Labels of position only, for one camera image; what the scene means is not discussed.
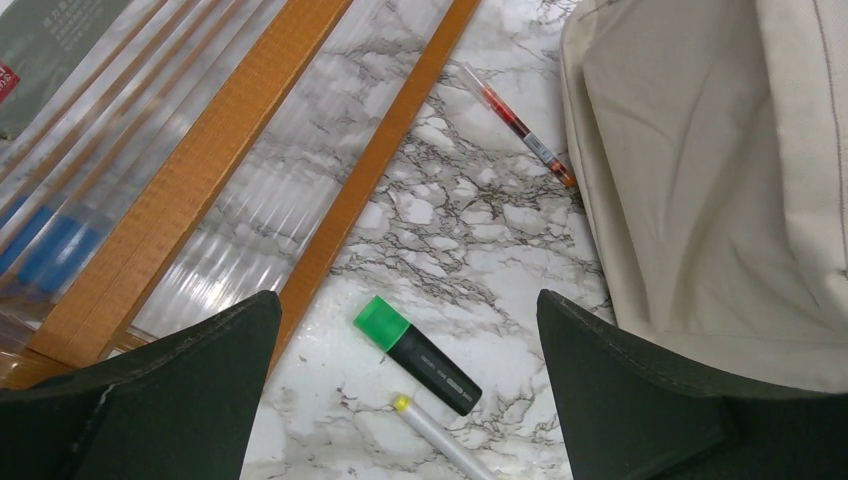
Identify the white yellow marker pen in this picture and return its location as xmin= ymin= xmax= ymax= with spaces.
xmin=392 ymin=394 xmax=497 ymax=480

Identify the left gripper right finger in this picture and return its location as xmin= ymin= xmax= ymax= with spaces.
xmin=536 ymin=290 xmax=847 ymax=479

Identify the red clear pen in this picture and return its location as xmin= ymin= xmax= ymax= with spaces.
xmin=456 ymin=63 xmax=577 ymax=188

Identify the orange wooden shelf rack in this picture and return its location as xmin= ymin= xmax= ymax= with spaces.
xmin=1 ymin=1 xmax=477 ymax=389

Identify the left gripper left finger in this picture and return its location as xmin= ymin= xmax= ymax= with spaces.
xmin=1 ymin=291 xmax=282 ymax=479

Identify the white red small box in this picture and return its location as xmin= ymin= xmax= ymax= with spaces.
xmin=1 ymin=0 xmax=129 ymax=140

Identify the beige canvas backpack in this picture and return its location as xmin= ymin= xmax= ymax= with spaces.
xmin=561 ymin=1 xmax=847 ymax=392

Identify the green black highlighter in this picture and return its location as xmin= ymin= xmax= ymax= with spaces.
xmin=353 ymin=296 xmax=482 ymax=416

